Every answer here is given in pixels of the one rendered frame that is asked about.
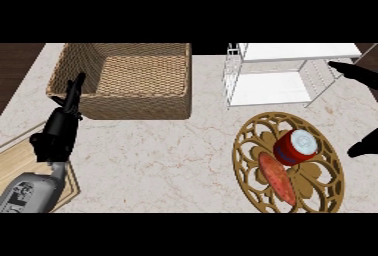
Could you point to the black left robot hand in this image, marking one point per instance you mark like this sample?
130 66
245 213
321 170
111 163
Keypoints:
59 131

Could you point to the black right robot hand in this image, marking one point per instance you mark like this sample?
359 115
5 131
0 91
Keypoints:
364 76

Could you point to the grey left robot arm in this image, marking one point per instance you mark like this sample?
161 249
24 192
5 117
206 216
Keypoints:
33 192

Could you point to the red can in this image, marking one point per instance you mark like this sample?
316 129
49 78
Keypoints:
296 146

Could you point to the round wooden openwork placemat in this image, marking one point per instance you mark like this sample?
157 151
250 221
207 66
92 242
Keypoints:
288 163

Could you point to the brown wicker basket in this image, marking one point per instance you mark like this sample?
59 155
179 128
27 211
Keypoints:
126 80

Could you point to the orange sweet potato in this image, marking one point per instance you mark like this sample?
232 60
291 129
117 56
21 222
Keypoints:
276 176

